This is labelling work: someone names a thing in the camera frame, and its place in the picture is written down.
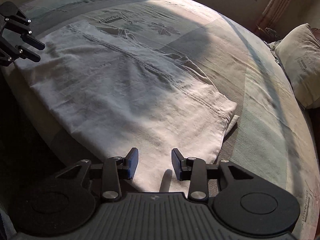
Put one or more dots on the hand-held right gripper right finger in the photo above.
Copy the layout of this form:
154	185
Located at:
176	166

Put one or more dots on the grey cloth bundle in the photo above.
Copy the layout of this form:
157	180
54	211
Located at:
271	32

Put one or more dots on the wooden bedside shelf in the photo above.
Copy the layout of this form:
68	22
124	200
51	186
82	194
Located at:
260	30

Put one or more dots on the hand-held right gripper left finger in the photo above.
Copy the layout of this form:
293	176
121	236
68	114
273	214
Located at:
132	165

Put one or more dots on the white printed t-shirt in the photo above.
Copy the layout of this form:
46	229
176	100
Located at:
125	92

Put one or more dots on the bed with striped sheet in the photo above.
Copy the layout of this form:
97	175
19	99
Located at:
225	67

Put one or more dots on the beige printed pillow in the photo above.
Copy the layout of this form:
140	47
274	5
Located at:
300	62

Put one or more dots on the pink patterned curtain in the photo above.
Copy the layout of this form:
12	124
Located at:
275	5

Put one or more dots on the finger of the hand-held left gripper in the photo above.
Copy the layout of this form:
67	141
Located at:
31	55
33	42

